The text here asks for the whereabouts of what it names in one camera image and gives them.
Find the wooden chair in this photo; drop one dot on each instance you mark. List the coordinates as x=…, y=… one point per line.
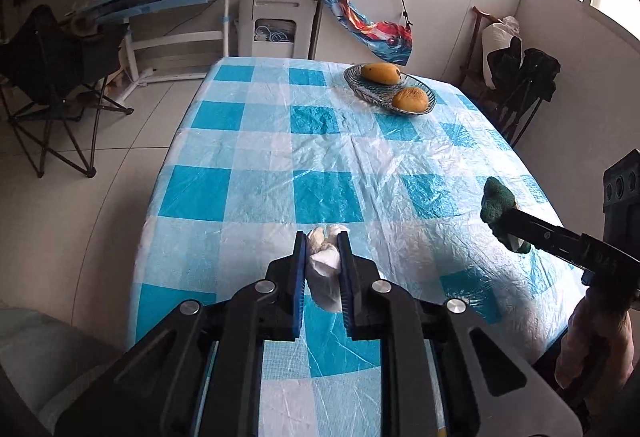
x=470, y=62

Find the yellow mango with dark spot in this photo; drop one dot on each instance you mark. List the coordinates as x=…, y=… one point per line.
x=380, y=73

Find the person's black clothing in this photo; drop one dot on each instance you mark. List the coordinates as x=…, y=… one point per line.
x=625, y=402

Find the white plastic stool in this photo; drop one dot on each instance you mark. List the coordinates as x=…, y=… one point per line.
x=295, y=12

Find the person's right hand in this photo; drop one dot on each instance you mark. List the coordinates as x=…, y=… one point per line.
x=595, y=342

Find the black folding camp chair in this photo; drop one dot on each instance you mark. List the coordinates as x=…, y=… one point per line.
x=50, y=52

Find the blue checkered tablecloth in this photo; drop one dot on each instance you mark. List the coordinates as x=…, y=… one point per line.
x=280, y=152

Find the glass fruit plate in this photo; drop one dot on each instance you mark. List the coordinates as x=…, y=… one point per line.
x=370, y=89

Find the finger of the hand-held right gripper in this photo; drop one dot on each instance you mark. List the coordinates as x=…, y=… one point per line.
x=550, y=237

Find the white tissue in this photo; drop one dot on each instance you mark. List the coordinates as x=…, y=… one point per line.
x=322, y=267

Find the green fleece cloth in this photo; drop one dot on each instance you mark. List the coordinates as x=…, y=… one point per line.
x=497, y=204

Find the white plastic bag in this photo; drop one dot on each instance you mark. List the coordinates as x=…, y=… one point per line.
x=495, y=37

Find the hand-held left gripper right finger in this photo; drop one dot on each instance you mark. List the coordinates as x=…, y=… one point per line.
x=344, y=287

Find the folded black chair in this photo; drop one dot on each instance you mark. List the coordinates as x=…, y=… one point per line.
x=530, y=72

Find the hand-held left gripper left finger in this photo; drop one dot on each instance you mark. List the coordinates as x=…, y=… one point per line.
x=299, y=287

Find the pale grey cloth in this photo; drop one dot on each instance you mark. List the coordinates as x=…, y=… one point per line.
x=50, y=357

